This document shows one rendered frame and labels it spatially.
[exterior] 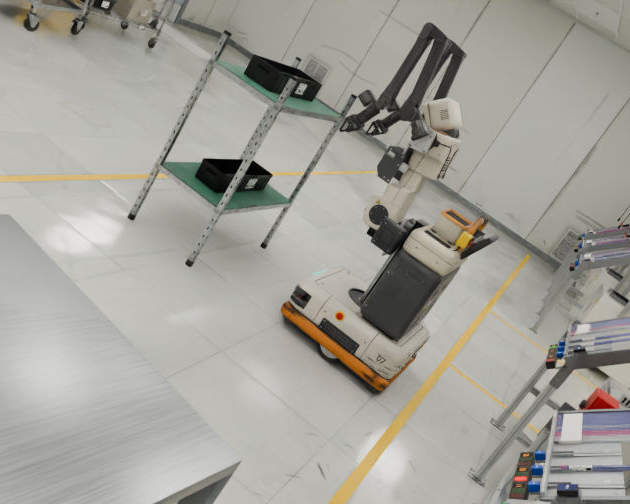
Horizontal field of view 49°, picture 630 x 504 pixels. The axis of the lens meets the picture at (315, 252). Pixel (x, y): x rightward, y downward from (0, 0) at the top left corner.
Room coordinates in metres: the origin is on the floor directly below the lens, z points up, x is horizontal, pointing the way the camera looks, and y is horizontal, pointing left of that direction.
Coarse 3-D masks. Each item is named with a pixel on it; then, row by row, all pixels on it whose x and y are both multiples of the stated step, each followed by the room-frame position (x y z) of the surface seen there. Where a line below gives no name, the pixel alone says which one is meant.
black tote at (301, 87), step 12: (252, 60) 3.52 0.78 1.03; (264, 60) 3.64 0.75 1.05; (252, 72) 3.51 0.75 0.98; (264, 72) 3.50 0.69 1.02; (276, 72) 3.48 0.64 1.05; (288, 72) 3.96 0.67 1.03; (300, 72) 4.06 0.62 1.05; (264, 84) 3.49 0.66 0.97; (276, 84) 3.51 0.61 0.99; (300, 84) 3.76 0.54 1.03; (312, 84) 3.90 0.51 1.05; (300, 96) 3.84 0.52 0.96; (312, 96) 3.99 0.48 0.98
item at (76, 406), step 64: (0, 256) 1.10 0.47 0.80; (0, 320) 0.94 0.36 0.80; (64, 320) 1.04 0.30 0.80; (0, 384) 0.82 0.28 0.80; (64, 384) 0.89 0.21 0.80; (128, 384) 0.98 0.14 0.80; (0, 448) 0.72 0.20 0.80; (64, 448) 0.78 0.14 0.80; (128, 448) 0.85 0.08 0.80; (192, 448) 0.93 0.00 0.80
